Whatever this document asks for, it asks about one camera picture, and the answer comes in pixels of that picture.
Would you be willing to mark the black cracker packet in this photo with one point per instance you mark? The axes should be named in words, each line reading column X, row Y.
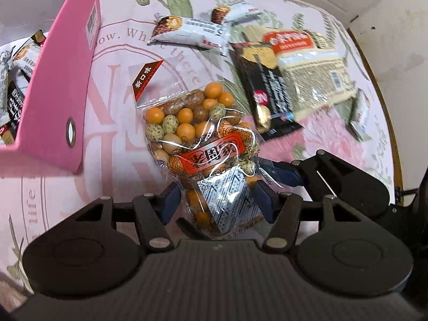
column 267, row 90
column 14, row 105
column 37, row 37

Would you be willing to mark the clear bag of mixed nuts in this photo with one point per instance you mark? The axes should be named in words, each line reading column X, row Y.
column 197, row 133

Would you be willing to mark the beige cracker packet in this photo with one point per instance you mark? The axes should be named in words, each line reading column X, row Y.
column 314, row 73

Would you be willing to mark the pink cardboard box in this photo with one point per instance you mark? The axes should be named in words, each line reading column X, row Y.
column 57, row 90

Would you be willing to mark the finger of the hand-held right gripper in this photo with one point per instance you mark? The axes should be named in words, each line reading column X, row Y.
column 287, row 174

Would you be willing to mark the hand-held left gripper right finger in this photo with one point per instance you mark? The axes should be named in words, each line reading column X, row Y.
column 264, row 199

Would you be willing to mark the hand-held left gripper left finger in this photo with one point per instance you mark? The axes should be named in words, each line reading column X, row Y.
column 171, row 202

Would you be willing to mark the white snack bar packet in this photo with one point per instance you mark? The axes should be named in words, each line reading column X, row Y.
column 361, row 113
column 4, row 65
column 190, row 33
column 26, row 58
column 235, row 11

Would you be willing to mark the floral bedsheet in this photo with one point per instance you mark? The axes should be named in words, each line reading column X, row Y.
column 110, row 140

